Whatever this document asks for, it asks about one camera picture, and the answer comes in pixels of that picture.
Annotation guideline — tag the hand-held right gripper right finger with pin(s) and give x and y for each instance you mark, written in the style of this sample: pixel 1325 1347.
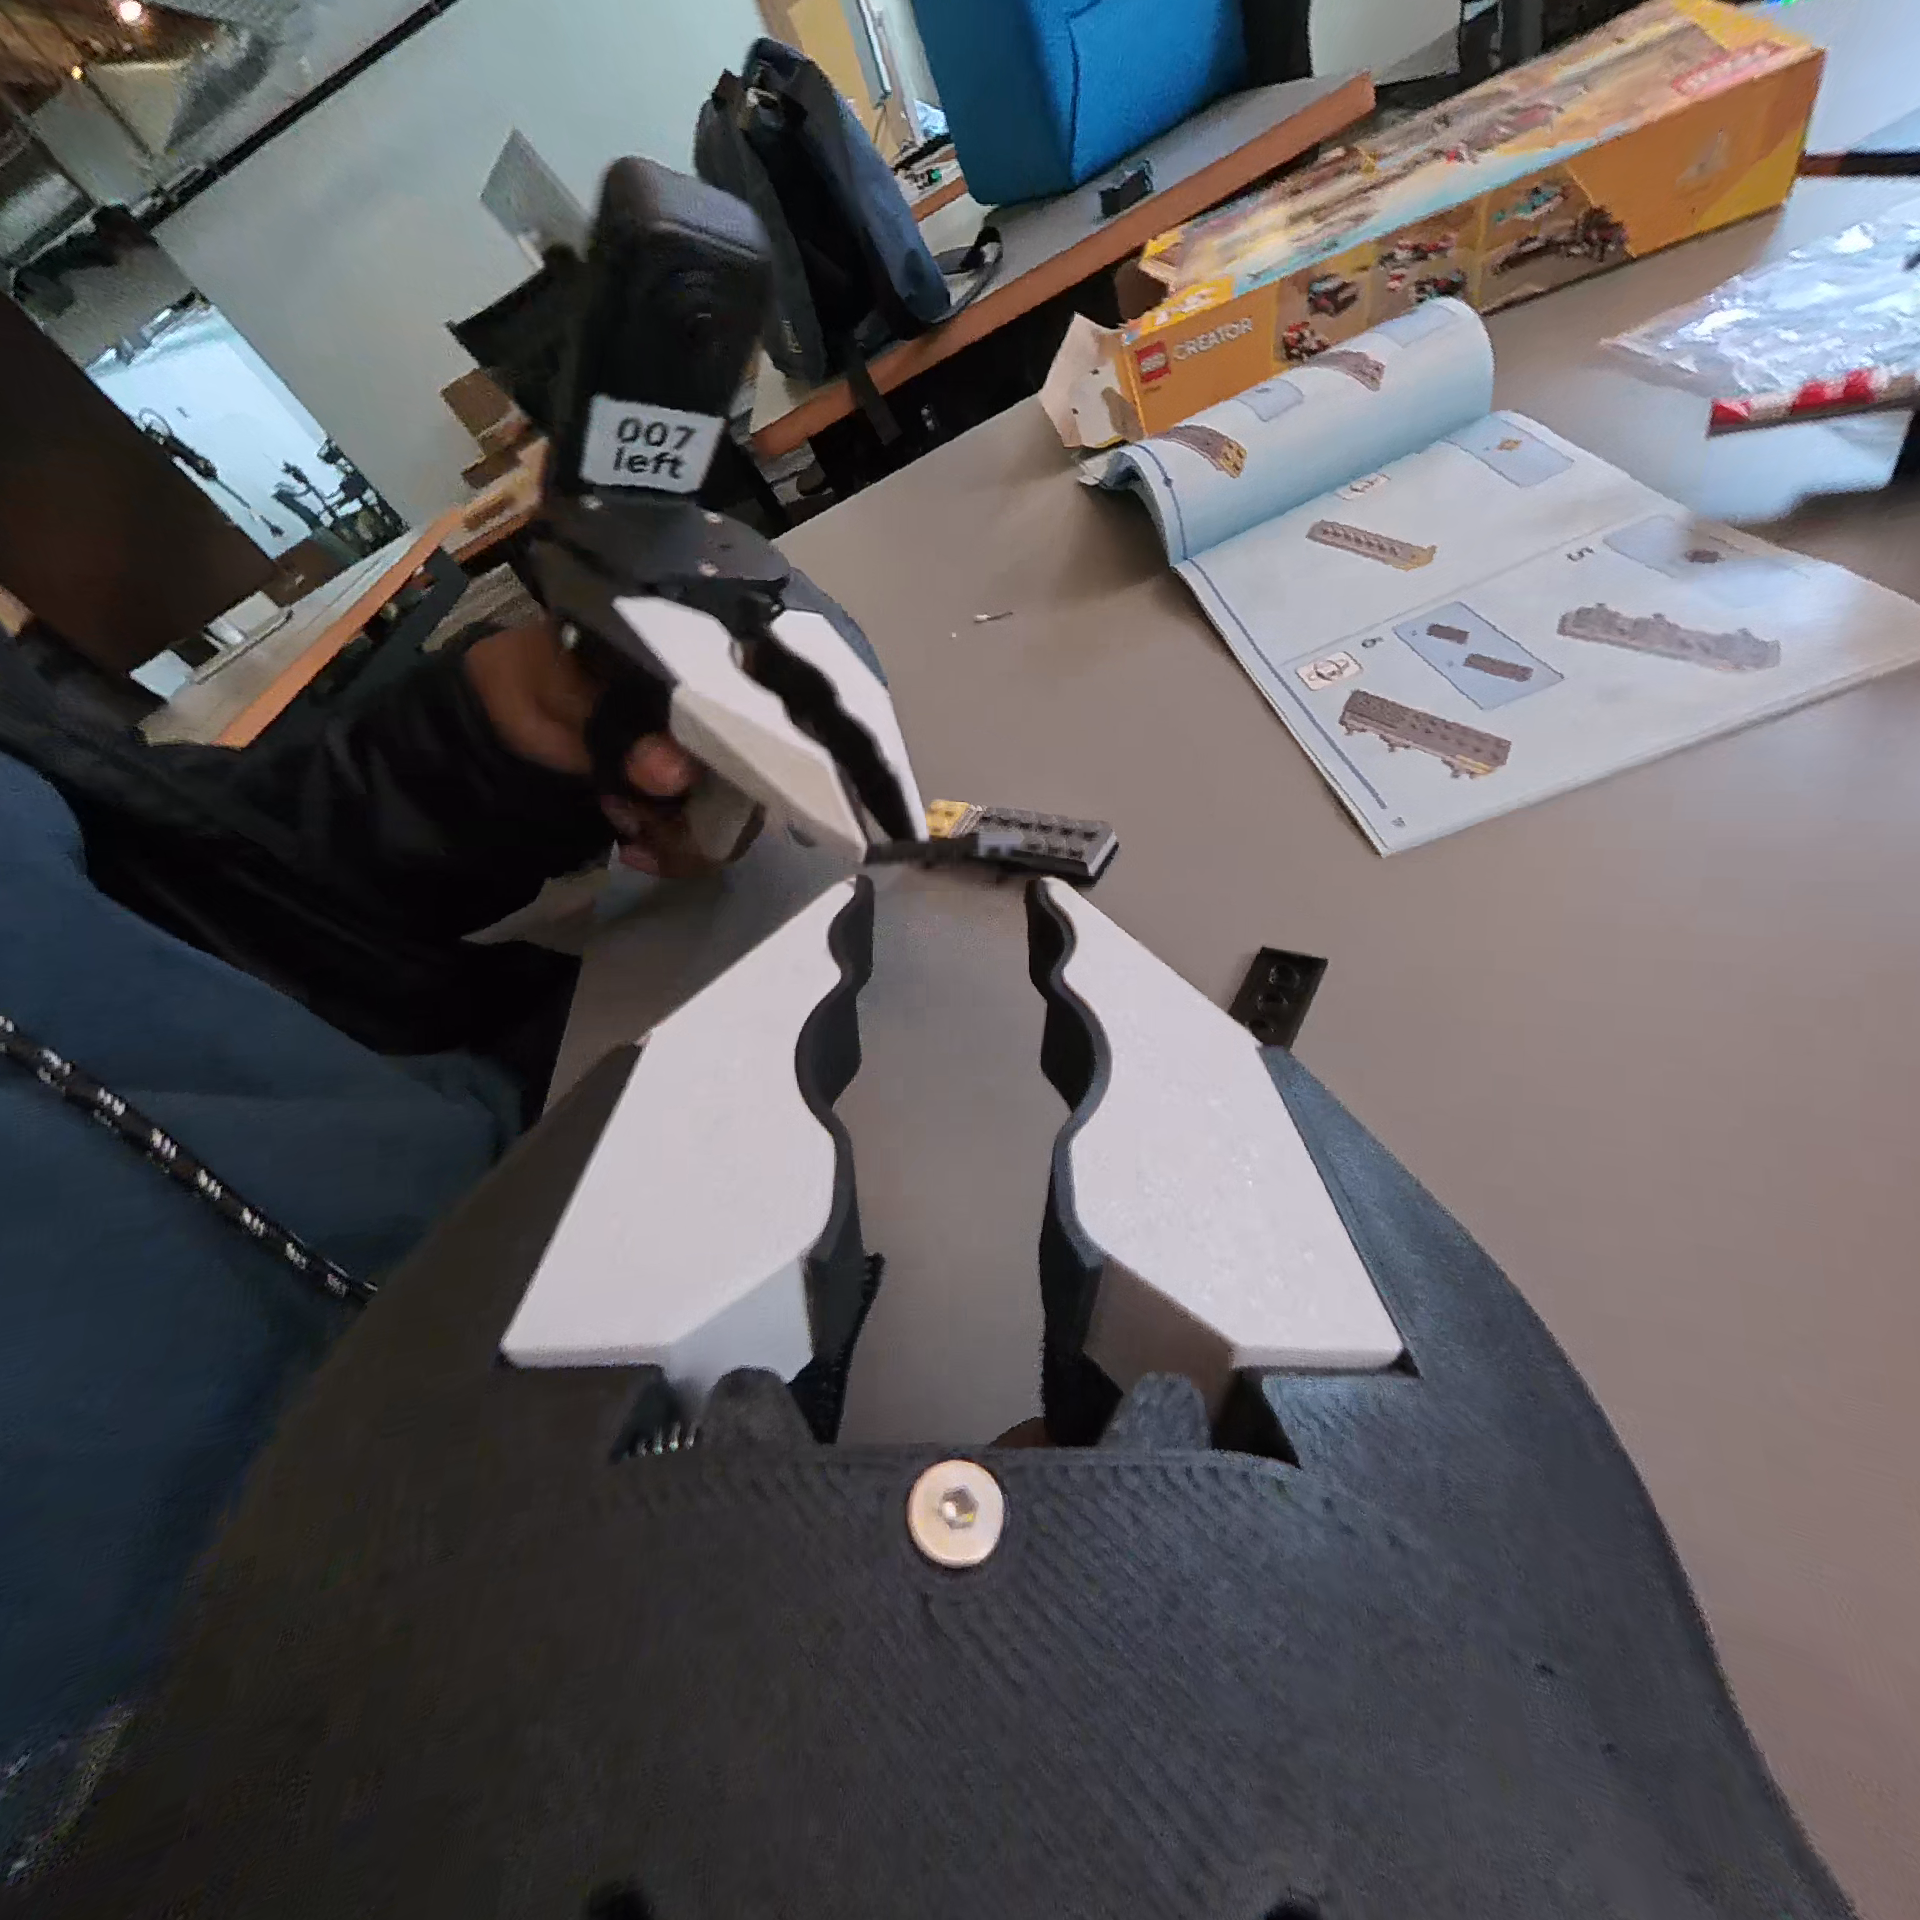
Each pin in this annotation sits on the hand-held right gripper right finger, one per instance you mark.
pixel 1200 1172

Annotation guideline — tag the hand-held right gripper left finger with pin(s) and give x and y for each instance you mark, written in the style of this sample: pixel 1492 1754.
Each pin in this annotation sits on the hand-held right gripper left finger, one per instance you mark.
pixel 690 1156

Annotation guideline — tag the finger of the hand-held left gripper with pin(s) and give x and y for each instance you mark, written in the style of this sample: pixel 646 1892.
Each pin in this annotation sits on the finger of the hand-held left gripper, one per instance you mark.
pixel 856 692
pixel 734 722

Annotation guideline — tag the dark grey toy brick plate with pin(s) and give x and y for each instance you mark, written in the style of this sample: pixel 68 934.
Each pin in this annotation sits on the dark grey toy brick plate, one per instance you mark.
pixel 1284 998

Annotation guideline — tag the dark grey toy brick assembly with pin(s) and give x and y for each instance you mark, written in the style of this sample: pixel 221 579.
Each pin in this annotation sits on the dark grey toy brick assembly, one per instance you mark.
pixel 1036 839

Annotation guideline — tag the person's left forearm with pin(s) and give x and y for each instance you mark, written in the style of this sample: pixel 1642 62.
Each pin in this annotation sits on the person's left forearm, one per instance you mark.
pixel 301 839

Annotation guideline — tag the person's left hand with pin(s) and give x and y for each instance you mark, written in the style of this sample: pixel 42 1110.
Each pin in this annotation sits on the person's left hand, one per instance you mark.
pixel 646 774

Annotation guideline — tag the dark blue backpack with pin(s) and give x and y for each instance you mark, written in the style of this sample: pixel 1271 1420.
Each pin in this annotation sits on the dark blue backpack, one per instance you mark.
pixel 810 226

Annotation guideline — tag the grey wood-edged table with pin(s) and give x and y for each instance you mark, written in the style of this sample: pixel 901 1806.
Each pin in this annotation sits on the grey wood-edged table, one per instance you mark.
pixel 1079 240
pixel 345 615

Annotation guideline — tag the small black object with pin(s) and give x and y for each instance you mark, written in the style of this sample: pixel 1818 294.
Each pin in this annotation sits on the small black object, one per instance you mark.
pixel 1125 190

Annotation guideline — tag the person's blue clothing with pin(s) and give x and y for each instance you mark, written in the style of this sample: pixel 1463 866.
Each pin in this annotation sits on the person's blue clothing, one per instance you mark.
pixel 182 1350

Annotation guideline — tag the toy brick instruction booklet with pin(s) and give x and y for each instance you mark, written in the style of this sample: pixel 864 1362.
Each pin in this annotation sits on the toy brick instruction booklet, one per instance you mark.
pixel 1501 676

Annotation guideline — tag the dark brown cabinet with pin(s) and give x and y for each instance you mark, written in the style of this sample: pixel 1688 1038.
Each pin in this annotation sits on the dark brown cabinet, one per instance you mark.
pixel 105 494

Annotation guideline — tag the yellow cardboard toy box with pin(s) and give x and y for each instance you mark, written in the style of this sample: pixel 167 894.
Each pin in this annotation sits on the yellow cardboard toy box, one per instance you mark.
pixel 1576 196

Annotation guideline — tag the clear plastic bag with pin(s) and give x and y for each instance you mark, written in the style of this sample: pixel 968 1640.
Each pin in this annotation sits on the clear plastic bag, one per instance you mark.
pixel 1769 323

